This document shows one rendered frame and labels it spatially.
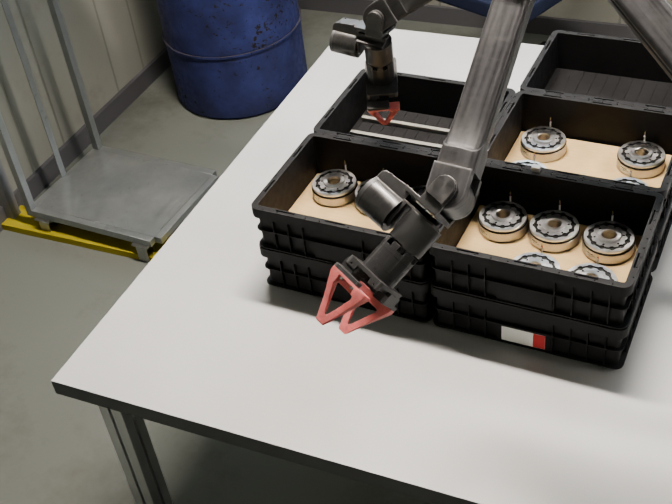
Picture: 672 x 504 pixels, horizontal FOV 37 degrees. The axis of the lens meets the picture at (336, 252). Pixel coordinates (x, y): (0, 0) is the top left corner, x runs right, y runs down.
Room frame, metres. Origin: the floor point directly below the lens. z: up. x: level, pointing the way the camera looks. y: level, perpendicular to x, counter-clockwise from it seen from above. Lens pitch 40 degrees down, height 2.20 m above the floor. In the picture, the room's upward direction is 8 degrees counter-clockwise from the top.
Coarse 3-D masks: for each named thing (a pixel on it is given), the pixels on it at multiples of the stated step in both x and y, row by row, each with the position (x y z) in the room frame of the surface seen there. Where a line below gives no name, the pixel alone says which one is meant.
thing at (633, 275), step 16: (544, 176) 1.67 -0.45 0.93; (560, 176) 1.67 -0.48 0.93; (624, 192) 1.59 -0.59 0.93; (640, 192) 1.58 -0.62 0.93; (656, 192) 1.57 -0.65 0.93; (656, 208) 1.52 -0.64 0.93; (656, 224) 1.50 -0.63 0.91; (448, 256) 1.48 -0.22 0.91; (464, 256) 1.47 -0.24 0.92; (480, 256) 1.45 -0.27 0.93; (496, 256) 1.44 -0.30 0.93; (640, 256) 1.39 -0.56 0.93; (512, 272) 1.42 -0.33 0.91; (528, 272) 1.40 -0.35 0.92; (544, 272) 1.39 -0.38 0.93; (560, 272) 1.38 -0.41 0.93; (592, 288) 1.34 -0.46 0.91; (608, 288) 1.33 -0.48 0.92; (624, 288) 1.31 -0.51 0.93
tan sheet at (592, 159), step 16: (576, 144) 1.91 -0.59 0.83; (592, 144) 1.90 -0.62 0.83; (512, 160) 1.88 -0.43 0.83; (560, 160) 1.86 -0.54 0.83; (576, 160) 1.85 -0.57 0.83; (592, 160) 1.84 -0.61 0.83; (608, 160) 1.83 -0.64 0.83; (608, 176) 1.77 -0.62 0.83; (624, 176) 1.77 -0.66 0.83; (656, 176) 1.75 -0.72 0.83
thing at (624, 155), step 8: (624, 144) 1.84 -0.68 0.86; (632, 144) 1.84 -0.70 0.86; (640, 144) 1.84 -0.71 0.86; (648, 144) 1.83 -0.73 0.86; (656, 144) 1.82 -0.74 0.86; (624, 152) 1.81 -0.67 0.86; (656, 152) 1.79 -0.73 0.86; (664, 152) 1.79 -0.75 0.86; (624, 160) 1.78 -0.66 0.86; (632, 160) 1.78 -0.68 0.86; (640, 160) 1.77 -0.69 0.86; (648, 160) 1.77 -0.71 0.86; (656, 160) 1.77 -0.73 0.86; (640, 168) 1.75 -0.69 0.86
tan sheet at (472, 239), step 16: (480, 208) 1.72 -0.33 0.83; (528, 224) 1.65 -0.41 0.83; (464, 240) 1.62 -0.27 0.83; (480, 240) 1.62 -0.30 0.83; (528, 240) 1.59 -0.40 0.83; (640, 240) 1.55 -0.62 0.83; (512, 256) 1.55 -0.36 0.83; (560, 256) 1.53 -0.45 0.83; (576, 256) 1.52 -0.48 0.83; (624, 272) 1.46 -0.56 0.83
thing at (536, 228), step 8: (536, 216) 1.63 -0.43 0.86; (544, 216) 1.63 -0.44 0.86; (560, 216) 1.62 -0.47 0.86; (568, 216) 1.62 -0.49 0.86; (536, 224) 1.61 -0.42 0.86; (568, 224) 1.59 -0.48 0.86; (576, 224) 1.59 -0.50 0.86; (536, 232) 1.58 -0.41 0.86; (544, 232) 1.58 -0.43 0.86; (552, 232) 1.57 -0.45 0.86; (560, 232) 1.57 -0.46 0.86; (568, 232) 1.57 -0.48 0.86; (576, 232) 1.56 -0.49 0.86; (544, 240) 1.56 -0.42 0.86; (552, 240) 1.55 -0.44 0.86; (560, 240) 1.55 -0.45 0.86
